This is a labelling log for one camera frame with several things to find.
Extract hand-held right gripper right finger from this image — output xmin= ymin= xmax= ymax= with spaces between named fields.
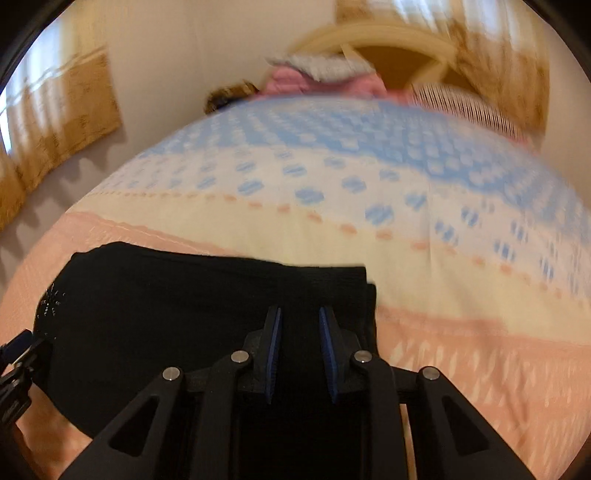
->
xmin=318 ymin=305 xmax=537 ymax=480

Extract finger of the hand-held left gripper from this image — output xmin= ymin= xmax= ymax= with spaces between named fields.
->
xmin=0 ymin=329 xmax=48 ymax=426

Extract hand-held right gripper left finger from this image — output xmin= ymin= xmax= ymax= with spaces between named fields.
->
xmin=59 ymin=305 xmax=283 ymax=480

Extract black pants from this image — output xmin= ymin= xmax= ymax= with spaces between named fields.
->
xmin=33 ymin=241 xmax=378 ymax=480

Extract pastel patterned bedspread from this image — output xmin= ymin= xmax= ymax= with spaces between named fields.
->
xmin=0 ymin=95 xmax=591 ymax=480

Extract beige patterned curtain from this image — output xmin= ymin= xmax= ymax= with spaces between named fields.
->
xmin=336 ymin=0 xmax=552 ymax=137
xmin=0 ymin=41 xmax=124 ymax=232

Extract brown fuzzy object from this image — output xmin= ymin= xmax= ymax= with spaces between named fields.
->
xmin=204 ymin=81 xmax=260 ymax=114

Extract pink blanket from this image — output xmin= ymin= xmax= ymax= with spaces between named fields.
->
xmin=257 ymin=65 xmax=419 ymax=101

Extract striped pillow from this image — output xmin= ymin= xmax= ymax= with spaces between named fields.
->
xmin=410 ymin=82 xmax=529 ymax=141

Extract cream wooden headboard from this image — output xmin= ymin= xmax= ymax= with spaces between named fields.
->
xmin=286 ymin=23 xmax=459 ymax=88

